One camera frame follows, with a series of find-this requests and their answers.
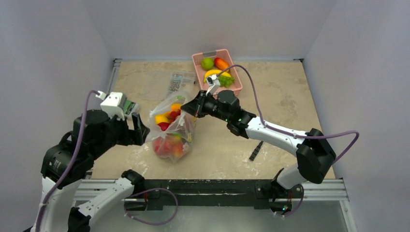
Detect clear plastic bag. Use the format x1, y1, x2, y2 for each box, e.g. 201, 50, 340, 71
146, 91, 196, 162

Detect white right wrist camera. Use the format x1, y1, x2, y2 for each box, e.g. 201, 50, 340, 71
206, 74, 220, 95

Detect green fake grapes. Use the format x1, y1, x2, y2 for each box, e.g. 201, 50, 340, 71
218, 75, 234, 88

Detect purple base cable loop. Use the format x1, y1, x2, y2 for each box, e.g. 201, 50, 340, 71
124, 188, 179, 227

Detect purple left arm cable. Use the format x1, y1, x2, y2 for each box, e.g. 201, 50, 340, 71
34, 90, 106, 232

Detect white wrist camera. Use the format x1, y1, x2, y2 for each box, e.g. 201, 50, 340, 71
95, 91, 127, 121
206, 74, 220, 95

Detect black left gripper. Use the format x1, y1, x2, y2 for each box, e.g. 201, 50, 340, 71
91, 110, 149, 159

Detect yellow fake banana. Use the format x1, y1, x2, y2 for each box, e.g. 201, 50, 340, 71
203, 69, 232, 83

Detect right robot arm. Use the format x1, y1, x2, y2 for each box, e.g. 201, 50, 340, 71
181, 90, 336, 197

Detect red fake apple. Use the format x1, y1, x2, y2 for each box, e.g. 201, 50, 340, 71
157, 122, 170, 131

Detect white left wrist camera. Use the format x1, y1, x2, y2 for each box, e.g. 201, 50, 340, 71
95, 91, 127, 121

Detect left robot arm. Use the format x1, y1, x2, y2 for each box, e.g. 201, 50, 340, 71
28, 110, 150, 232

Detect black T-handle tool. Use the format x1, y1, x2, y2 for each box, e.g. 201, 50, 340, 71
249, 141, 264, 161

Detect red orange fake mango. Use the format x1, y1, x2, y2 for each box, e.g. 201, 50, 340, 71
214, 57, 230, 71

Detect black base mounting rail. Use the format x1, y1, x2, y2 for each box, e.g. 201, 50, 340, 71
124, 179, 304, 213

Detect green fake lime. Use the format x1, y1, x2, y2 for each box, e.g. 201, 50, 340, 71
201, 58, 214, 71

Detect green label small box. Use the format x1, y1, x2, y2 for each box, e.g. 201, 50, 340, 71
123, 100, 140, 117

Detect orange fake fruit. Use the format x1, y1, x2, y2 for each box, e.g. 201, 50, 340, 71
171, 103, 182, 113

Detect pink plastic basket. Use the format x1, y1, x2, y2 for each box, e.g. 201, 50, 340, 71
192, 49, 243, 96

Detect yellow fake lemon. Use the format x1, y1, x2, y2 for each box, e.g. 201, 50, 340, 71
154, 115, 169, 125

